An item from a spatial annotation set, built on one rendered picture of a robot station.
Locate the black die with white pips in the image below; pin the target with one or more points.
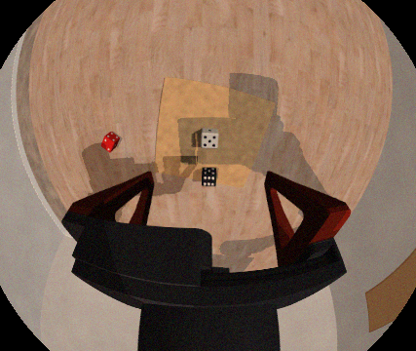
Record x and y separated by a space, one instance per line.
209 177

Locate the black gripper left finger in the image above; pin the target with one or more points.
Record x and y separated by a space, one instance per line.
104 204

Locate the beige die with black pips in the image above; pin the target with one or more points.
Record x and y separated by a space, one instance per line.
209 138

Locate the orange flat mat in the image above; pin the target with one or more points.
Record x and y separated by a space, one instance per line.
187 106

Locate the red dice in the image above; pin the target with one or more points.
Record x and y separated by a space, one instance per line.
110 141

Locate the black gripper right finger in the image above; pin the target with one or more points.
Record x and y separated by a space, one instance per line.
323 216

